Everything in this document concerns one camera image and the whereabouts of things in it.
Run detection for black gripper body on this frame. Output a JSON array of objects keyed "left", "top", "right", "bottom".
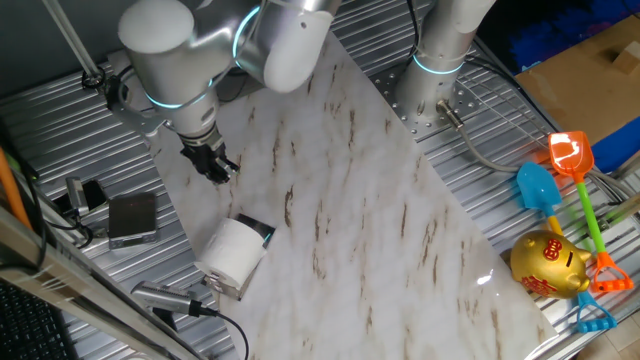
[{"left": 179, "top": 132, "right": 227, "bottom": 175}]

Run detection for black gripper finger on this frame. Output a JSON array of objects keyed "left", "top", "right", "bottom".
[
  {"left": 201, "top": 165, "right": 229, "bottom": 186},
  {"left": 214, "top": 155, "right": 241, "bottom": 178}
]

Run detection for white toilet paper roll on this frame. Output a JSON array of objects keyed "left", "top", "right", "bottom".
[{"left": 194, "top": 217, "right": 268, "bottom": 289}]

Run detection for chrome paper roll holder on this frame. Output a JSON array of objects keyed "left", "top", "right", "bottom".
[{"left": 202, "top": 213, "right": 277, "bottom": 302}]

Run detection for silver digital kitchen scale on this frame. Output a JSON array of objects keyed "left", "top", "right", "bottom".
[{"left": 107, "top": 191, "right": 159, "bottom": 250}]

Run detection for small silver clamp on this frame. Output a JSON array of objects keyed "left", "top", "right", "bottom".
[{"left": 65, "top": 176, "right": 92, "bottom": 217}]

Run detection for marble pattern table mat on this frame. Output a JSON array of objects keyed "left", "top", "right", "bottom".
[{"left": 149, "top": 29, "right": 559, "bottom": 360}]

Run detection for thin silver rod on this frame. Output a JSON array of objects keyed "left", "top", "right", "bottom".
[{"left": 41, "top": 0, "right": 105, "bottom": 85}]

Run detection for orange pole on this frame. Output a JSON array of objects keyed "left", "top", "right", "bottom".
[{"left": 0, "top": 146, "right": 34, "bottom": 232}]

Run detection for black keyboard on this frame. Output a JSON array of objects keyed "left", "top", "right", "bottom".
[{"left": 0, "top": 281, "right": 79, "bottom": 360}]

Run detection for blue toy shovel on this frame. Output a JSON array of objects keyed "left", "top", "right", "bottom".
[{"left": 515, "top": 160, "right": 619, "bottom": 335}]

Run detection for gold piggy bank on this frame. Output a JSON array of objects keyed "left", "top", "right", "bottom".
[{"left": 508, "top": 229, "right": 595, "bottom": 301}]

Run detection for orange toy shovel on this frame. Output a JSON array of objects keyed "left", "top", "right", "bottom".
[{"left": 547, "top": 130, "right": 635, "bottom": 294}]

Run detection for blue plastic bag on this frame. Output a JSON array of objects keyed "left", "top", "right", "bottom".
[{"left": 508, "top": 3, "right": 640, "bottom": 72}]

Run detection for brown cardboard box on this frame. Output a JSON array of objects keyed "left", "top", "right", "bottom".
[{"left": 514, "top": 13, "right": 640, "bottom": 147}]

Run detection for small wooden block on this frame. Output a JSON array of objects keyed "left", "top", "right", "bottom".
[{"left": 611, "top": 41, "right": 640, "bottom": 77}]

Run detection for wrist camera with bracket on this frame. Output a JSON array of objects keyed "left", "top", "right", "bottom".
[{"left": 103, "top": 48, "right": 169, "bottom": 142}]

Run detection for black camera cable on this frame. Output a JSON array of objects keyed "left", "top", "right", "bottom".
[{"left": 198, "top": 305, "right": 251, "bottom": 360}]

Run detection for camera mounting bracket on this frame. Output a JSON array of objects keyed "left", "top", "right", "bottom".
[{"left": 149, "top": 305, "right": 180, "bottom": 332}]

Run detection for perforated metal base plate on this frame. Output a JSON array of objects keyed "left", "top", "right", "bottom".
[{"left": 371, "top": 62, "right": 482, "bottom": 145}]

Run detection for aluminium frame beam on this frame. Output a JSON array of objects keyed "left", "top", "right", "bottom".
[{"left": 0, "top": 205, "right": 204, "bottom": 360}]

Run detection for black robot arm cables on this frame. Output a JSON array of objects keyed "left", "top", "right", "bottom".
[{"left": 405, "top": 0, "right": 422, "bottom": 57}]

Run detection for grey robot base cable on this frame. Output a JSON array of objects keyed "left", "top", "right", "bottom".
[{"left": 435, "top": 98, "right": 524, "bottom": 174}]

